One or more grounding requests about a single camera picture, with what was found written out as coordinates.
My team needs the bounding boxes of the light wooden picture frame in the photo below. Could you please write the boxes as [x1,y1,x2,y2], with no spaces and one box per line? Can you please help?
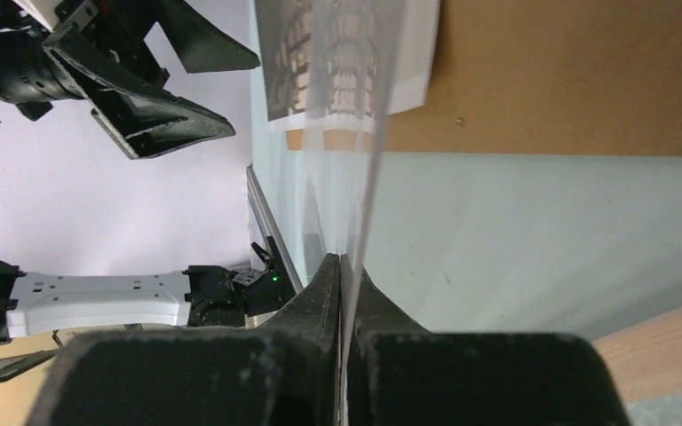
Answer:
[593,307,682,402]

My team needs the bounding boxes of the left aluminium corner rail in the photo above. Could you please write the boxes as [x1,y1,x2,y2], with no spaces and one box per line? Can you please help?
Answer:
[246,164,303,294]

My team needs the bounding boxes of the brown backing board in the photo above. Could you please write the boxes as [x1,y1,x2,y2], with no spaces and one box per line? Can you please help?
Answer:
[285,0,682,158]

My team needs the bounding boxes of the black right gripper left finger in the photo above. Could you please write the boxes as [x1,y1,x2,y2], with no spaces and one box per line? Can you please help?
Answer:
[28,254,341,425]

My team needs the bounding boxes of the printed photo with white border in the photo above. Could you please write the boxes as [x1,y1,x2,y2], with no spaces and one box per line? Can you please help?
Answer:
[253,1,440,132]

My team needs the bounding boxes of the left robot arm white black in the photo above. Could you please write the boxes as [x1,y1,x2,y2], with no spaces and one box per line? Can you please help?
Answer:
[0,1,301,383]

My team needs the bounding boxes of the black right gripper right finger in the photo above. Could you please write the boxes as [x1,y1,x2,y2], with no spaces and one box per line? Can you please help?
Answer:
[340,272,630,425]

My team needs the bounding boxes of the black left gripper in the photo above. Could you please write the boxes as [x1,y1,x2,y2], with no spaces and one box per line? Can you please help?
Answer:
[0,1,235,160]

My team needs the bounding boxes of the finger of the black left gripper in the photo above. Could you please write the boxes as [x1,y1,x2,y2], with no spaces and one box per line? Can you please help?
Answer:
[156,0,260,74]

